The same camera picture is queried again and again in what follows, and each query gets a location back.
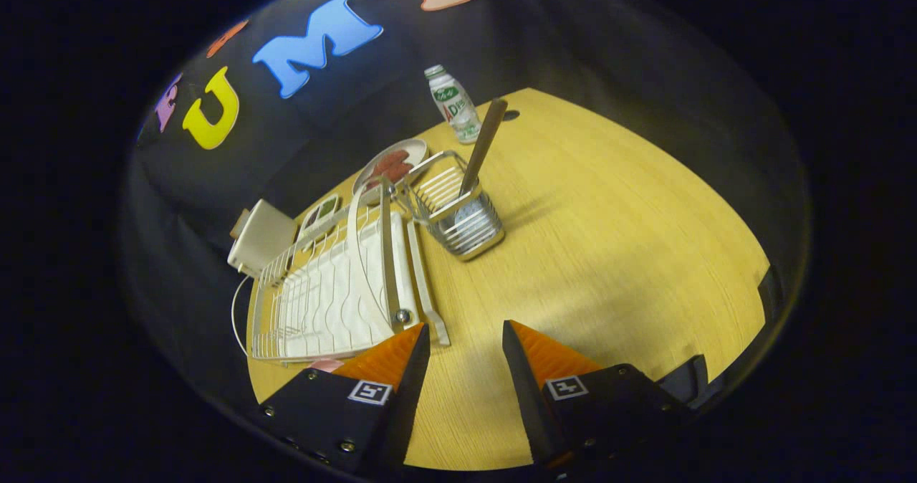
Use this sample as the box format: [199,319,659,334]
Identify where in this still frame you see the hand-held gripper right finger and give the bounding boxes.
[502,320,692,469]

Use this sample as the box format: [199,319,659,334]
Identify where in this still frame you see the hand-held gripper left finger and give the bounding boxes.
[259,323,431,477]

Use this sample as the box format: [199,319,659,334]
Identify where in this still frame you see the white wire dish rack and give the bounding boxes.
[247,176,451,363]

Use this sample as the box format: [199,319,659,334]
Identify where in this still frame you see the silver wire cutlery basket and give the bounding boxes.
[396,150,505,262]

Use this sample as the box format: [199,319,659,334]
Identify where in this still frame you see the wooden-handled spoon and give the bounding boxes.
[457,98,509,229]

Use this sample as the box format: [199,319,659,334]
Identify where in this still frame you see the white divided dish of beans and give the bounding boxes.
[299,193,343,236]

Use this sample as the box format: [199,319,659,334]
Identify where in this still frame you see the beige round plate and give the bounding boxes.
[352,138,429,204]

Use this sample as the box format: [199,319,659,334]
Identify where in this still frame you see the white toaster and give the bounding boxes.
[228,199,298,279]

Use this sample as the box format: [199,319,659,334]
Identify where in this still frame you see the white drink bottle green label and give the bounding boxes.
[424,64,482,145]

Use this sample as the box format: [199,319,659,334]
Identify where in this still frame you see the white toaster cable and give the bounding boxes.
[230,275,253,358]

